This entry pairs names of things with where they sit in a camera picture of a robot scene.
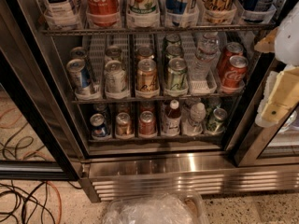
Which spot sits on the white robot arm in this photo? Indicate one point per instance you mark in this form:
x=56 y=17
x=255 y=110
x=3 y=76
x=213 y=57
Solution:
x=281 y=91

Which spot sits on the white labelled can top shelf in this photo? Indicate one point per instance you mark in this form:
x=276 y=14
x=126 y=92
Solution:
x=62 y=13

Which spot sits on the blue front can middle shelf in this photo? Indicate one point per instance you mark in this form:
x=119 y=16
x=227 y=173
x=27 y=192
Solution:
x=80 y=76

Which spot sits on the gold can bottom shelf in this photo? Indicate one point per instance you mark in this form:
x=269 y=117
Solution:
x=123 y=124

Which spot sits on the clear water bottle bottom shelf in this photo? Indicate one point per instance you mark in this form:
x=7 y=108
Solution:
x=192 y=125

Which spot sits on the green rear can middle shelf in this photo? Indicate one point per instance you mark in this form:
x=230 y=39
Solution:
x=172 y=39

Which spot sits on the clear water bottle shelf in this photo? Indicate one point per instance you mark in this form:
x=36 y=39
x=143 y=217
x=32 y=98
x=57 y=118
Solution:
x=192 y=125
x=206 y=52

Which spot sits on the gold black can top shelf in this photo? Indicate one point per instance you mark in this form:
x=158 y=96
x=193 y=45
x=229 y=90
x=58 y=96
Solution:
x=218 y=11

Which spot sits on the blue white can top shelf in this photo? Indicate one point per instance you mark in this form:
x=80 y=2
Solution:
x=180 y=12

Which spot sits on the blue rear can middle shelf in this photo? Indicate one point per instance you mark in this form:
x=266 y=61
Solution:
x=79 y=53

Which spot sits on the red front cola can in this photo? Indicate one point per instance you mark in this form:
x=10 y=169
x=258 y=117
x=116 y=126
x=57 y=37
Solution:
x=234 y=71

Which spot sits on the white rear can middle shelf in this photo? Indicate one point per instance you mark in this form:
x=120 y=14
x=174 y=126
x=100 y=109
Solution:
x=113 y=53

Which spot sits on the green front can shelf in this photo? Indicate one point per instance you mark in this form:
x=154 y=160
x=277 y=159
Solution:
x=176 y=75

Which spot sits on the white-capped juice bottle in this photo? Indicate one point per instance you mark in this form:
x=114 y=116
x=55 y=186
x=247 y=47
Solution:
x=172 y=117

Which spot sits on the gold rear can middle shelf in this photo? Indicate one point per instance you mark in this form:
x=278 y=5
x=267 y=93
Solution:
x=144 y=52

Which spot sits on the white green can top shelf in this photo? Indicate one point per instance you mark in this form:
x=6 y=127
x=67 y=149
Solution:
x=142 y=8

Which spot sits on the blue can bottom shelf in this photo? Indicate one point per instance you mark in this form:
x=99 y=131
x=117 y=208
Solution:
x=99 y=126

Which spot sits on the clear plastic bag bin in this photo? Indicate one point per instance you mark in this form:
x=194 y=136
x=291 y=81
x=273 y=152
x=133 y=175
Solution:
x=176 y=207

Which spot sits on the middle wire shelf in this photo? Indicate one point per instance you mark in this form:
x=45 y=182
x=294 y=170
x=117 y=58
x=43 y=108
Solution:
x=155 y=98

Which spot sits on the red cola can top shelf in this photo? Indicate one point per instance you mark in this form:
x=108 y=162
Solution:
x=103 y=12

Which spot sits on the red rear cola can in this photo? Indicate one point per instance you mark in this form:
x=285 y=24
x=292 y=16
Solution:
x=229 y=50

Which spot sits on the gold front can middle shelf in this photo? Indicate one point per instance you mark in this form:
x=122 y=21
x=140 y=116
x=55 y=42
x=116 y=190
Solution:
x=146 y=78

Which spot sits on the top wire shelf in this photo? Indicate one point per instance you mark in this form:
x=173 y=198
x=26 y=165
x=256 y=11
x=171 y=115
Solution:
x=161 y=30

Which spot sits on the clear water bottle middle shelf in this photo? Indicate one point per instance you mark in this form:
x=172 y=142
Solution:
x=206 y=52

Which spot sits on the left glass fridge door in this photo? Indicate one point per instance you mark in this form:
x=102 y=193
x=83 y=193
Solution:
x=34 y=78

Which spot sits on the glass fridge door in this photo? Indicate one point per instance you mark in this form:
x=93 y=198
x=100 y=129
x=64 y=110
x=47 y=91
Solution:
x=34 y=78
x=251 y=144

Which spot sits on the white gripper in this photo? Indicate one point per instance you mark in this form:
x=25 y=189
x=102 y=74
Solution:
x=289 y=42

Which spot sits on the white front can middle shelf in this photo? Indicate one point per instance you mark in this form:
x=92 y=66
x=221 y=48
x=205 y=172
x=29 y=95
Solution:
x=116 y=77

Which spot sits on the steel fridge bottom grille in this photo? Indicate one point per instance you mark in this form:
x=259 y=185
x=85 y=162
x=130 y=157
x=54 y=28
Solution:
x=108 y=179

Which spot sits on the wire shelf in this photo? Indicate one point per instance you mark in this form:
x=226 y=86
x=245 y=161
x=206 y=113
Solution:
x=161 y=30
x=155 y=98

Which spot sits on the right glass fridge door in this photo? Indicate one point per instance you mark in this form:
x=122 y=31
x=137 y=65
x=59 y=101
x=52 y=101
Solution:
x=251 y=144

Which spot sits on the green can bottom shelf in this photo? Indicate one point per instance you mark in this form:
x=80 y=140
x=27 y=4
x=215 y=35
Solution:
x=215 y=122

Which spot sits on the red can bottom shelf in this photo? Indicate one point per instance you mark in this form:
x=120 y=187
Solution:
x=147 y=123

